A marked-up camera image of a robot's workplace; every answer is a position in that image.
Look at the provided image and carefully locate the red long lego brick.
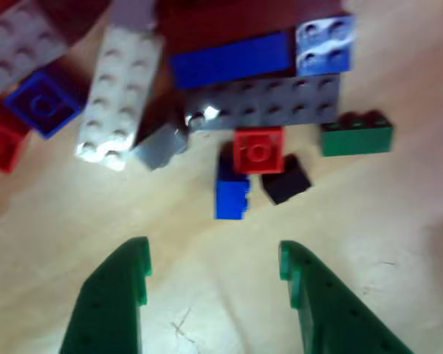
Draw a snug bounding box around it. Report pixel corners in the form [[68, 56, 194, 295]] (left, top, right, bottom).
[[0, 99, 32, 174]]

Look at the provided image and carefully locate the small black lego brick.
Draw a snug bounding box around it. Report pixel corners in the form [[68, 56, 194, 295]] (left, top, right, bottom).
[[260, 153, 314, 206]]

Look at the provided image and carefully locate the blue long narrow lego brick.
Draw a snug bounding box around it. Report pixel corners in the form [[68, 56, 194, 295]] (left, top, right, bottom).
[[169, 31, 295, 89]]

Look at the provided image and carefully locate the dark grey lego plate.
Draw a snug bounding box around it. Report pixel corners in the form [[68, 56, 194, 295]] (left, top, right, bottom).
[[184, 73, 343, 131]]

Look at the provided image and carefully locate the white long lego brick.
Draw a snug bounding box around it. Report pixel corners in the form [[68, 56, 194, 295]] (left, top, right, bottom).
[[75, 25, 163, 171]]

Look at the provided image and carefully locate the brown long narrow lego brick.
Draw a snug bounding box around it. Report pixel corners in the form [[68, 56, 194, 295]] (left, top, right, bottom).
[[153, 0, 348, 80]]

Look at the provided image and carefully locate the red square lego brick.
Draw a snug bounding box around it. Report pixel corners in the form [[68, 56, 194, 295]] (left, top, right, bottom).
[[232, 126, 286, 175]]

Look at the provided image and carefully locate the small grey lego brick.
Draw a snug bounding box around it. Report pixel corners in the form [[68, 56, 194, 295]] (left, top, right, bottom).
[[132, 121, 190, 171]]

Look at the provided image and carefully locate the small blue lego brick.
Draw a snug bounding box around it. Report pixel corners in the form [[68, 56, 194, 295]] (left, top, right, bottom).
[[213, 143, 253, 221]]

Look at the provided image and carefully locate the blue square lego brick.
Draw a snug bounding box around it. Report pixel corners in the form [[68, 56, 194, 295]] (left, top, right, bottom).
[[294, 14, 357, 77], [3, 69, 81, 140]]

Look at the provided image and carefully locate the light grey lego brick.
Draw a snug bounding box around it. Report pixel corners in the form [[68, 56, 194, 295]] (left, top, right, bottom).
[[0, 0, 69, 103]]

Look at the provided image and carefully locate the green long lego brick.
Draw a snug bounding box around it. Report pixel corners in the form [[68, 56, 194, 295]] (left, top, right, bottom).
[[319, 109, 395, 158]]

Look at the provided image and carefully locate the grey narrow lego brick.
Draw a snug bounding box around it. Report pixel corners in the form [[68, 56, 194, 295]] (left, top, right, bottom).
[[106, 0, 158, 32]]

